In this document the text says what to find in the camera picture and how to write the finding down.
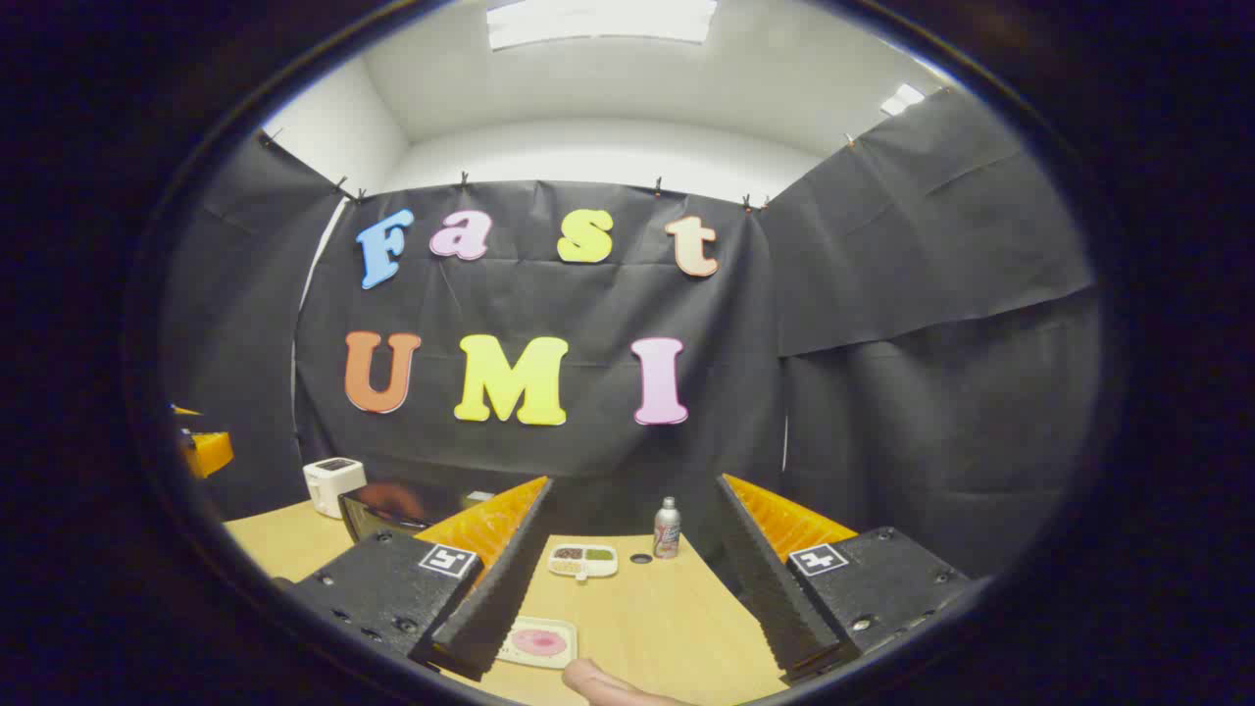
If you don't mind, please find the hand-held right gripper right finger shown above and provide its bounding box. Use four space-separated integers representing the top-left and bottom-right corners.
714 474 974 685

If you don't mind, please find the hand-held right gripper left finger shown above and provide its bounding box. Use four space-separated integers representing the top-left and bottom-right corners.
289 476 556 682

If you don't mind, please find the pink round food piece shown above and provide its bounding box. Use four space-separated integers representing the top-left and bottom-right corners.
512 628 570 659

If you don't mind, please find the white rectangular plate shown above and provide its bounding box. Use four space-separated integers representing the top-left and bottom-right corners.
495 616 579 671

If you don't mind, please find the black electric oven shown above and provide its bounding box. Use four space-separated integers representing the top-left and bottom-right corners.
338 479 497 543

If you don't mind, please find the white divided seasoning dish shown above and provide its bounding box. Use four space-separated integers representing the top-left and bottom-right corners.
547 544 620 583

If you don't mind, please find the silver drink bottle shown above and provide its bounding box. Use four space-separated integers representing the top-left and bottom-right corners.
653 496 682 560

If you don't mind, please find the white toaster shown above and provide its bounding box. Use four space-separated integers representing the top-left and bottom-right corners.
303 457 368 520

